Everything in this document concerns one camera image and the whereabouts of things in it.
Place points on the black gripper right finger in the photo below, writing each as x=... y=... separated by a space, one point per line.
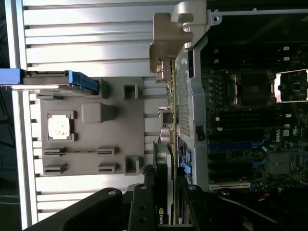
x=204 y=211

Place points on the open black PC case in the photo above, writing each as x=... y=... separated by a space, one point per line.
x=199 y=96

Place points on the white expansion slot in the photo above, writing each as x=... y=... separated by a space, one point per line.
x=228 y=186

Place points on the metal socket cover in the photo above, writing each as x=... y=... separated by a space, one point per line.
x=280 y=86

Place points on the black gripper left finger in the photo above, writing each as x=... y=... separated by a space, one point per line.
x=96 y=211

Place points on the grey parts rack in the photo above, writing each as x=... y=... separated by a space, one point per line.
x=96 y=139

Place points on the green motherboard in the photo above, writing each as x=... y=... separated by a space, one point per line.
x=262 y=134

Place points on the silver CPU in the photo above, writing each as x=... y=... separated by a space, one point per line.
x=59 y=127

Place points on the black expansion slot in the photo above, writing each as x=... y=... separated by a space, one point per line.
x=228 y=160

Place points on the blue disk caddy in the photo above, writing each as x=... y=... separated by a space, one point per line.
x=9 y=75

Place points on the blue expansion slot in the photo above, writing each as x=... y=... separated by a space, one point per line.
x=228 y=146

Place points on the grey chipset heatsink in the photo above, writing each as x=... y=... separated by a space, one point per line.
x=279 y=163

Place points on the silver hard disk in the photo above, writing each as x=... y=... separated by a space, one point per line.
x=43 y=77

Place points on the CPU socket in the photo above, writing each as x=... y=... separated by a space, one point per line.
x=252 y=89

